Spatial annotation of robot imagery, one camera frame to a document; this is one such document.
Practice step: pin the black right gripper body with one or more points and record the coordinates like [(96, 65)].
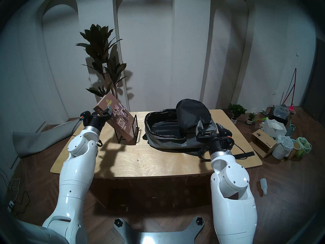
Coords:
[(215, 141)]

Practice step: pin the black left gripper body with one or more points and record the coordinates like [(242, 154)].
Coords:
[(96, 121)]

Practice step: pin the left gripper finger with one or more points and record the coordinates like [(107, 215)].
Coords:
[(109, 111)]

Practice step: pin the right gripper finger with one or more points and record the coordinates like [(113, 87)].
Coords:
[(200, 129), (221, 127)]

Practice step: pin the brown HOMES book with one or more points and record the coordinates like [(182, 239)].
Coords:
[(122, 121)]

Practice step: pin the grey black backpack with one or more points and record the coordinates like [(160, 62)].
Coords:
[(177, 143)]

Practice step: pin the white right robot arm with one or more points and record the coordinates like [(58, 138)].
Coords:
[(233, 195)]

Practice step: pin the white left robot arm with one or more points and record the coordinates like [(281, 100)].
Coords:
[(76, 174)]

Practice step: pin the white bucket with bag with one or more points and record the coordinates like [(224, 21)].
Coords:
[(280, 150)]

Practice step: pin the small leafy potted plant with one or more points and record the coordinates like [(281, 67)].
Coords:
[(237, 109)]

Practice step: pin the tiny potted plant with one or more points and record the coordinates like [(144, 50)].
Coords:
[(249, 121)]

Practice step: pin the white plant tag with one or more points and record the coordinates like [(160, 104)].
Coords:
[(104, 67)]

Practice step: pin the brown cardboard box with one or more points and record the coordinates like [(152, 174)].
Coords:
[(264, 140)]

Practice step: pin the white open box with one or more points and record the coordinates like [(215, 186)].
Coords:
[(271, 130)]

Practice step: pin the black box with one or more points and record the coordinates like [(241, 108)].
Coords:
[(271, 113)]

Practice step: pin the clear plastic storage bin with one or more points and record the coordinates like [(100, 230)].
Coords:
[(280, 111)]

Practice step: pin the white plastic bottle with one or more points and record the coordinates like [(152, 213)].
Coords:
[(263, 186)]

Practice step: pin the rolled grey mat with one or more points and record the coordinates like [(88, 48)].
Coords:
[(33, 141)]

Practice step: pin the teal cup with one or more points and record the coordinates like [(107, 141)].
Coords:
[(290, 130)]

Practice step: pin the tall potted plant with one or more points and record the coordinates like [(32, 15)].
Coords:
[(97, 40)]

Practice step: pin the tan paper bucket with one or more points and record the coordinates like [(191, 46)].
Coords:
[(294, 149)]

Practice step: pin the black star knob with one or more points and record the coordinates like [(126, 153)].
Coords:
[(199, 221), (118, 222)]

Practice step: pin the white power strip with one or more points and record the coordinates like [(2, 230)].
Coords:
[(10, 206)]

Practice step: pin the grey metal robot base plate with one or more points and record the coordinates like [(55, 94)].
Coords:
[(157, 238)]

